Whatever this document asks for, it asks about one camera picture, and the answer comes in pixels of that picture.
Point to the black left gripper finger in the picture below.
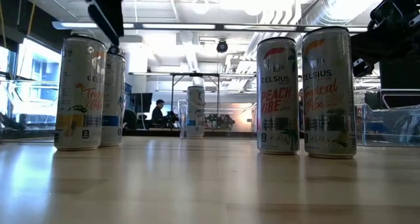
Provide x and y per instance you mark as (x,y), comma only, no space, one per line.
(110,20)

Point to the Celsius Tropical Vibe can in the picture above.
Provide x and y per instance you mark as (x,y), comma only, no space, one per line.
(329,96)
(80,96)

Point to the Celsius Arctic Vibe can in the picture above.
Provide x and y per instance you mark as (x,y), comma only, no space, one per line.
(113,119)
(196,112)

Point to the Celsius Peach Vibe can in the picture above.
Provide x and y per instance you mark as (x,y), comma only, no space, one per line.
(278,96)

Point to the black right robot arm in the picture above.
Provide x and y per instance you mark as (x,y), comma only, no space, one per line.
(403,27)

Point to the large black panel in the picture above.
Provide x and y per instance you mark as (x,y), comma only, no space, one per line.
(400,82)

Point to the long ceiling light bar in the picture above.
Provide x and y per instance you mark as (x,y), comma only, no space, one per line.
(178,26)

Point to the bright window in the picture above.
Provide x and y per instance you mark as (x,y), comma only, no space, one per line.
(39,63)

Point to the black computer monitor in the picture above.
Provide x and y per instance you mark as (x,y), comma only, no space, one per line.
(144,102)

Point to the white round ceiling lamp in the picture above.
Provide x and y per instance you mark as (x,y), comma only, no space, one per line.
(200,7)

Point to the black metal rack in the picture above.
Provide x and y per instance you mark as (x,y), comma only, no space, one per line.
(183,74)

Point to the dark office chair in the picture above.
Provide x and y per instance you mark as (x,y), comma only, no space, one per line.
(130,120)

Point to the person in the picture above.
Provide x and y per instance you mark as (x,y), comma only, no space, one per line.
(157,114)

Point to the dark background equipment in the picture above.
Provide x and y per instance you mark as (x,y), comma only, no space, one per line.
(220,122)

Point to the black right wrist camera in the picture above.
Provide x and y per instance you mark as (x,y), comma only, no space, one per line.
(362,67)

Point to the black ceiling dome camera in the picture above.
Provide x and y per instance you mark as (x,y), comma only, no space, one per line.
(113,50)
(222,46)

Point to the black aluminium table frame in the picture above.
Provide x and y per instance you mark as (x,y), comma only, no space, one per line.
(147,133)

